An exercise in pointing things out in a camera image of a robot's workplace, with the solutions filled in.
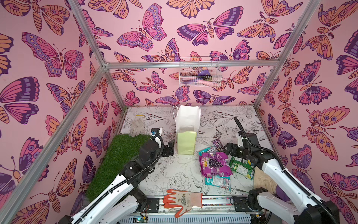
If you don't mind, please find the purple grape candy bag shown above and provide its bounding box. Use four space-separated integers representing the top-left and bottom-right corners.
199 152 233 178

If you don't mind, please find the teal Fox's candy bag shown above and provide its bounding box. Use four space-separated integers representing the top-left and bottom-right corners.
199 146 218 156

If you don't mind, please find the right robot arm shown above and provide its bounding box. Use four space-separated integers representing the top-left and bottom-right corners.
227 118 339 224

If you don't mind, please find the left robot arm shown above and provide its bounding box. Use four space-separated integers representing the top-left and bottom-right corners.
59 134 175 224

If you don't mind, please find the white paper gift bag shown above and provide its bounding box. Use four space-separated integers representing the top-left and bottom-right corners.
172 105 201 155

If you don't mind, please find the brown M&M's candy packet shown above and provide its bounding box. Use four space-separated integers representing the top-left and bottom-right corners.
212 139 227 153

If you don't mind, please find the green snack packet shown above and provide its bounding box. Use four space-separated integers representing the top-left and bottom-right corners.
229 156 255 180

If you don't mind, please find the beige leather glove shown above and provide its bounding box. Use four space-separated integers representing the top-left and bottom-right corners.
253 168 277 195

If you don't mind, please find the green artificial grass mat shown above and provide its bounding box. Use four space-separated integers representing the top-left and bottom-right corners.
86 134 150 202

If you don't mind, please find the white knit work glove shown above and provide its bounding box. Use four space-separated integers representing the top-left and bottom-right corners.
130 115 145 137

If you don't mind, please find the purple round object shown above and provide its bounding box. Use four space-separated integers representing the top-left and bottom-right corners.
276 186 291 202

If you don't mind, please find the red and white work glove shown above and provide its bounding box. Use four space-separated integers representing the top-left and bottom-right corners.
163 189 203 218

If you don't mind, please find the pink roll in basket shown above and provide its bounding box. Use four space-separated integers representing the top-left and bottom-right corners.
195 80 221 88

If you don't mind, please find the purple item in basket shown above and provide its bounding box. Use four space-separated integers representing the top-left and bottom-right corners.
198 70 211 78

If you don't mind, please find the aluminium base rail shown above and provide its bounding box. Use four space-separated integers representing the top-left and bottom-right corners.
117 195 271 224

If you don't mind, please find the white wire basket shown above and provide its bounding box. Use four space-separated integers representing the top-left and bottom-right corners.
178 56 222 88

